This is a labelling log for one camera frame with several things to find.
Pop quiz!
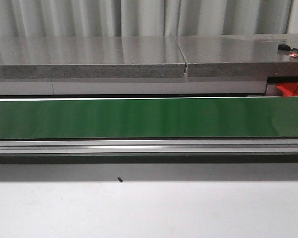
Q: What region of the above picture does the grey stone countertop slab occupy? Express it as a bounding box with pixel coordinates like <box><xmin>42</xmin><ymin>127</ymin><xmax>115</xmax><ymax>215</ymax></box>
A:
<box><xmin>0</xmin><ymin>34</ymin><xmax>298</xmax><ymax>79</ymax></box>

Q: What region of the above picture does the green conveyor belt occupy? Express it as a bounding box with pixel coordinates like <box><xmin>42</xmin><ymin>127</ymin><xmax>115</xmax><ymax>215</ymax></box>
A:
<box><xmin>0</xmin><ymin>97</ymin><xmax>298</xmax><ymax>140</ymax></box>

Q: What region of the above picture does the red plastic tray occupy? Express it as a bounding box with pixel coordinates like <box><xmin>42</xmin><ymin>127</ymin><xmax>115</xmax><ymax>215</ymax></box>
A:
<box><xmin>277</xmin><ymin>83</ymin><xmax>298</xmax><ymax>97</ymax></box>

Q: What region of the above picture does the small sensor circuit board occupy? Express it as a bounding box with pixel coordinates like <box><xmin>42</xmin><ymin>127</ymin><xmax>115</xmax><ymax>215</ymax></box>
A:
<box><xmin>278</xmin><ymin>44</ymin><xmax>298</xmax><ymax>59</ymax></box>

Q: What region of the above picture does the white pleated curtain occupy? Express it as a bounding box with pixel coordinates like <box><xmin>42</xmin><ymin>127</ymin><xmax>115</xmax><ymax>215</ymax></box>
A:
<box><xmin>0</xmin><ymin>0</ymin><xmax>298</xmax><ymax>37</ymax></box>

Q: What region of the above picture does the aluminium conveyor frame rail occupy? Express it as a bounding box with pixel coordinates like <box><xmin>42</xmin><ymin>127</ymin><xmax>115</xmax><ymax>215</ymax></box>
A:
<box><xmin>0</xmin><ymin>138</ymin><xmax>298</xmax><ymax>155</ymax></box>

